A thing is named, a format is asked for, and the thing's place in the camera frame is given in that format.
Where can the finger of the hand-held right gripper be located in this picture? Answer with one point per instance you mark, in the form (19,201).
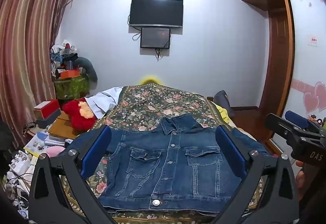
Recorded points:
(279,124)
(296,118)

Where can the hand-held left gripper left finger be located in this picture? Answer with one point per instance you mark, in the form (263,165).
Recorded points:
(96,147)

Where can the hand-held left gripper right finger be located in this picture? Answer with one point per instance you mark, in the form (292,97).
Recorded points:
(230,150)

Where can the blue denim jacket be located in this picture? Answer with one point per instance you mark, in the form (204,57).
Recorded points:
(165,162)

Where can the person's right hand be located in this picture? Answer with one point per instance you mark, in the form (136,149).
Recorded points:
(300,175)

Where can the yellow bed sheet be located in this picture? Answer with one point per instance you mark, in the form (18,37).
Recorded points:
(225,117)

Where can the red plush toy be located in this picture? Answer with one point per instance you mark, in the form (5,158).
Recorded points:
(76,117)

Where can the pink soft item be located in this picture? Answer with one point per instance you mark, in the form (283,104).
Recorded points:
(56,152)

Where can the white cloth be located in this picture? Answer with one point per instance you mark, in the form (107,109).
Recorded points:
(101,101)

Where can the white heart-sticker sliding door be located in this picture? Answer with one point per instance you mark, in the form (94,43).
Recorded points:
(305,66)

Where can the dark grey box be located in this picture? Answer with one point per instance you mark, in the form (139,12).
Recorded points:
(49,119)

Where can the stack of booklets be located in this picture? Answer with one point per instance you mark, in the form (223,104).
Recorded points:
(40,143)

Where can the wooden door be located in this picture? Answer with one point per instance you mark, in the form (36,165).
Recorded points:
(276,61)

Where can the red box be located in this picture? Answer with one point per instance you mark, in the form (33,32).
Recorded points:
(47,106)

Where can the green patterned cabinet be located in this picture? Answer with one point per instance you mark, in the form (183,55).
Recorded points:
(72,87)

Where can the dark floral blanket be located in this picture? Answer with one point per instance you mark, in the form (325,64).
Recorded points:
(158,104)

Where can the white power strip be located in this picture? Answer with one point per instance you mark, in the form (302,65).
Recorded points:
(20,162)

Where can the orange box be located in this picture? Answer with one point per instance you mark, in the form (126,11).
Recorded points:
(70,74)

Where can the grey neck pillow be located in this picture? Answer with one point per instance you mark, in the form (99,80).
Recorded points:
(89,67)

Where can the yellow round object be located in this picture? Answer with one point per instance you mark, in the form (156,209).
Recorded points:
(150,80)

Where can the pile of clutter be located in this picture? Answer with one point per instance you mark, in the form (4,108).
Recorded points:
(62,57)

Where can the striped pink curtain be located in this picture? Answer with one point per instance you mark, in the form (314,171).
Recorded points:
(25,48)

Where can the small black monitor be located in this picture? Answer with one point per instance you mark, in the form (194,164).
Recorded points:
(155,38)

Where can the black wall television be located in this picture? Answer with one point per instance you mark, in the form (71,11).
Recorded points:
(155,12)

